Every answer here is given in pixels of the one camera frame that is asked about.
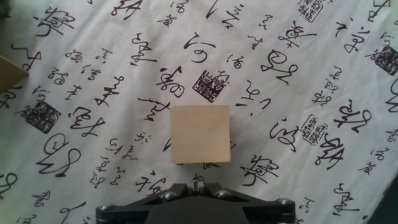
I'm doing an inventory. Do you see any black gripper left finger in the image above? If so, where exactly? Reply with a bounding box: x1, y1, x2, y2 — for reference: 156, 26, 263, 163
96, 182, 197, 224

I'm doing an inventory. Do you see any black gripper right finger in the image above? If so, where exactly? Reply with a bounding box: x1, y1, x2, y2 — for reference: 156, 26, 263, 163
195, 182, 296, 224

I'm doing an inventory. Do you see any light wooden cube block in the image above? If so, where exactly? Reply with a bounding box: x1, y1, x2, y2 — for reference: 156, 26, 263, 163
170, 104, 232, 165

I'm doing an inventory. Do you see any beige calligraphy print tablecloth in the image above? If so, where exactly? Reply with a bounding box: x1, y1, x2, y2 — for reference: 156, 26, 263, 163
0, 0, 398, 224

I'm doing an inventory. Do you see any wooden picture frame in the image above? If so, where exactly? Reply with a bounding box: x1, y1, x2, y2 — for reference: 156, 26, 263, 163
0, 55, 30, 95

